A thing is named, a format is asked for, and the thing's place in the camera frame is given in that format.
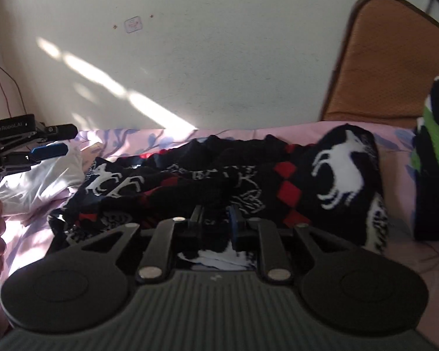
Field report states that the brown cushion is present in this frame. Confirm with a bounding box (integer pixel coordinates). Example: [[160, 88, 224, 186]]
[[320, 0, 439, 128]]

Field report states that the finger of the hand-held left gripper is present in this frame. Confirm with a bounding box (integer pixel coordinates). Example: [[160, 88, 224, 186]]
[[2, 142, 69, 172], [35, 124, 78, 142]]

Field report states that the green black white garment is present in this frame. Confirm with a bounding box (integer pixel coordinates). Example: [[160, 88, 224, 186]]
[[410, 76, 439, 242]]

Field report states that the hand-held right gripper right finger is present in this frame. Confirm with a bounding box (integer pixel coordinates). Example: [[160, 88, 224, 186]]
[[229, 205, 352, 282]]

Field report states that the small wall sticker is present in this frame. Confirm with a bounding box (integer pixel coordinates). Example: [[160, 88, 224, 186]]
[[124, 16, 144, 33]]

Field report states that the thin red cable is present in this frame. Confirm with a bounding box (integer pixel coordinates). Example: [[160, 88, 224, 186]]
[[0, 42, 28, 116]]

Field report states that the black patterned sweater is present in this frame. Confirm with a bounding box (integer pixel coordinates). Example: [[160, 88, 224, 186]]
[[47, 123, 389, 269]]

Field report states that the pink floral bedsheet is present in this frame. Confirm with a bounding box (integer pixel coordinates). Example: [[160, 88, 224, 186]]
[[0, 120, 439, 300]]

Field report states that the white cloth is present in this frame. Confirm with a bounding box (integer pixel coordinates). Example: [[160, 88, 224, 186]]
[[0, 144, 85, 224]]

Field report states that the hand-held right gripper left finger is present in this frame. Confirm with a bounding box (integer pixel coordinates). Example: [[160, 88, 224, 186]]
[[68, 205, 205, 282]]

